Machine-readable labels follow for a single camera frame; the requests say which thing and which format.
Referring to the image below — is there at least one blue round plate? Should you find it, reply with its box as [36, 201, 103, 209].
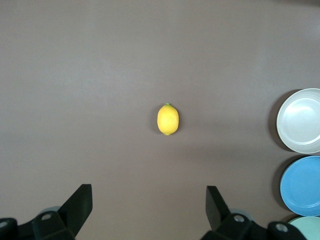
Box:
[279, 155, 320, 217]

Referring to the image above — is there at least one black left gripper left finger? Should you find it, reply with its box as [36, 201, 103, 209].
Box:
[31, 184, 93, 240]

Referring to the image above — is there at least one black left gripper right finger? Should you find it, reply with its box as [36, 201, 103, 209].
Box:
[199, 185, 270, 240]

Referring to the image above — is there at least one beige round plate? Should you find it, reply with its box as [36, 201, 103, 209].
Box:
[276, 87, 320, 154]

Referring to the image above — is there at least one pale green round plate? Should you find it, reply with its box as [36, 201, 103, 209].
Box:
[287, 216, 320, 240]

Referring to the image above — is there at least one yellow lemon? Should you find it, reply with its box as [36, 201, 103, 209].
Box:
[156, 102, 180, 136]

